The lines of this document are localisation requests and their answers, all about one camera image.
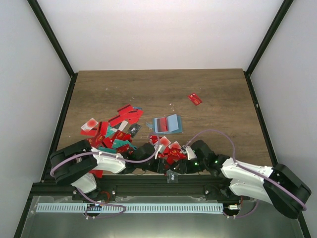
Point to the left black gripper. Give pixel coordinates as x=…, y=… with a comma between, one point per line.
x=160, y=166

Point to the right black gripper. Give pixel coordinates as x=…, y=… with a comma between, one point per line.
x=184, y=168

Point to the small black card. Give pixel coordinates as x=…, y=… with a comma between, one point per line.
x=171, y=176

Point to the red card black stripe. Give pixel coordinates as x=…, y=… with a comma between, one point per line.
x=162, y=124

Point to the teal leather card holder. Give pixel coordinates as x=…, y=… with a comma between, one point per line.
x=174, y=125

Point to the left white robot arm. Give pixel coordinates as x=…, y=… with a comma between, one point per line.
x=72, y=165

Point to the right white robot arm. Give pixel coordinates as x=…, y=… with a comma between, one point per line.
x=276, y=185

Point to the red gold card right pile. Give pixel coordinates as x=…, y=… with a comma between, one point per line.
x=174, y=152

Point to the red gold card pile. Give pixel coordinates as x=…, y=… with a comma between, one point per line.
x=126, y=148
x=174, y=152

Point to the white red circle card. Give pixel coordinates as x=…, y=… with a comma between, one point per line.
x=164, y=141

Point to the red VIP card centre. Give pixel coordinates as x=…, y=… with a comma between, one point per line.
x=153, y=139

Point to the black card centre left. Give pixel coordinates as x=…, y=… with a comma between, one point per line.
x=133, y=129

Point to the red card top pile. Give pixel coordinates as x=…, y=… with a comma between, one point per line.
x=125, y=109

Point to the red card far right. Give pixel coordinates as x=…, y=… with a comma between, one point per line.
x=195, y=99

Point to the white red card left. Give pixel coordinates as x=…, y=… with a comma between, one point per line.
x=89, y=125

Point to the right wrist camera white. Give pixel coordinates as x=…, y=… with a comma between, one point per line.
x=189, y=152

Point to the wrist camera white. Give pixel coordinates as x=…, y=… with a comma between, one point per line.
x=189, y=152
x=159, y=149

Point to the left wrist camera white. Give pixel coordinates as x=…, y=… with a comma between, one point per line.
x=159, y=149

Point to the light blue slotted cable duct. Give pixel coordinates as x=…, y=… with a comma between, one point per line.
x=199, y=208

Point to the black frame post right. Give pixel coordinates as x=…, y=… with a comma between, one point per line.
x=282, y=11

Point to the black frame post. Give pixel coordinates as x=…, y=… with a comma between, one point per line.
x=282, y=11
x=38, y=12

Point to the black frame post left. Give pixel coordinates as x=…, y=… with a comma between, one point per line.
x=38, y=12

